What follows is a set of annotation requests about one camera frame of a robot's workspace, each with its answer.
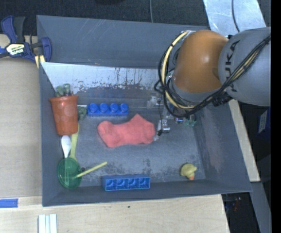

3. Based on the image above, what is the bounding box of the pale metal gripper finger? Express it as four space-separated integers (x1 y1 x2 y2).
147 94 162 109
153 119 171 142

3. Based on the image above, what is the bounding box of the pink cloth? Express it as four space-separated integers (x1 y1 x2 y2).
97 113 156 149

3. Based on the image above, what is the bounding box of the grey metal bin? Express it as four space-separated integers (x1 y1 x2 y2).
35 15 253 207

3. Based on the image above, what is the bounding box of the blue toy brick with studs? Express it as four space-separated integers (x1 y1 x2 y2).
87 102 129 117

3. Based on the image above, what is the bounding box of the yellow rubber duck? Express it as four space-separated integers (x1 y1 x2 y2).
180 162 198 181

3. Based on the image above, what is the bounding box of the blue hollow toy brick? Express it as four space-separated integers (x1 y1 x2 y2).
102 176 151 192

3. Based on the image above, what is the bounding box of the small green toy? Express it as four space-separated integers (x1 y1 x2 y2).
77 106 88 121

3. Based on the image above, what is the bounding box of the yellow-green plastic spoon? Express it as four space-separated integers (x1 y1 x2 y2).
69 122 80 161

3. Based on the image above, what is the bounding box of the orange flower pot with plant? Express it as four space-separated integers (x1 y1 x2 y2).
49 83 79 136

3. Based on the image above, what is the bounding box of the white plastic spoon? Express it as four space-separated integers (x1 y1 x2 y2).
60 134 72 159

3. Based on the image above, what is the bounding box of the green cup with yellow straw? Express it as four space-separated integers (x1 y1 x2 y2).
56 157 108 190

